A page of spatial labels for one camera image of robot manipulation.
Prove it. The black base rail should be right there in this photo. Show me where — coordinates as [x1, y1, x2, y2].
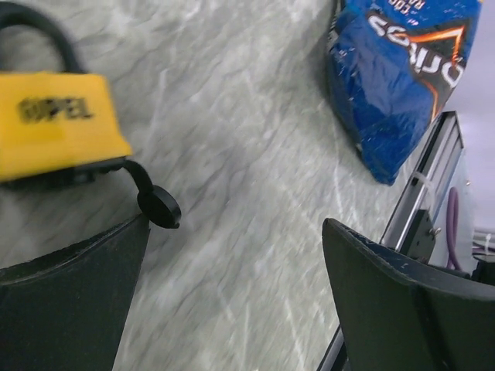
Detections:
[319, 111, 463, 370]

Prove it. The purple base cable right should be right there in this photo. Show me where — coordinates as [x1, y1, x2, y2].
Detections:
[445, 187, 463, 271]

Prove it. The blue Doritos chip bag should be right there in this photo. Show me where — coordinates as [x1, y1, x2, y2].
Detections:
[326, 0, 483, 185]

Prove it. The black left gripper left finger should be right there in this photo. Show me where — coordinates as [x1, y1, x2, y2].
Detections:
[1, 215, 150, 370]

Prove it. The yellow padlock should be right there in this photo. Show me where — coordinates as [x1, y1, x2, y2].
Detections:
[0, 2, 182, 230]

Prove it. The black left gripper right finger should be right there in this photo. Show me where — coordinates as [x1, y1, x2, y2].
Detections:
[322, 219, 494, 370]

